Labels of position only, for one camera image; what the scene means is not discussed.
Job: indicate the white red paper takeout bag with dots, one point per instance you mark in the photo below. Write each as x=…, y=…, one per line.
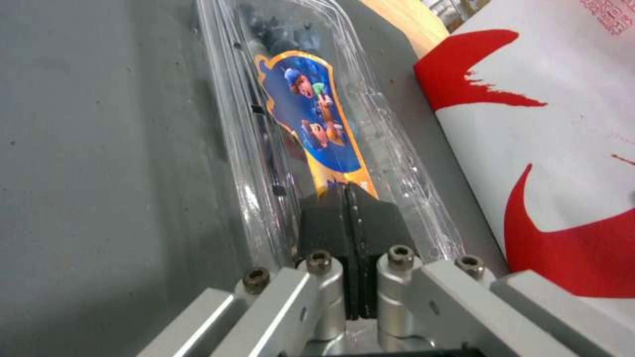
x=555, y=148

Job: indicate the blue cartoon snack packet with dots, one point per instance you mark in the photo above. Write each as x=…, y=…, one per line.
x=312, y=122

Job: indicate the clear plastic takeout container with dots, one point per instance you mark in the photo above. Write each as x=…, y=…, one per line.
x=382, y=122

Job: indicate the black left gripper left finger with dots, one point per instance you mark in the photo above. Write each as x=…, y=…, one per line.
x=322, y=230

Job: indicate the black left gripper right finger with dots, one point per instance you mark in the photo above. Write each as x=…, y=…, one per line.
x=382, y=230

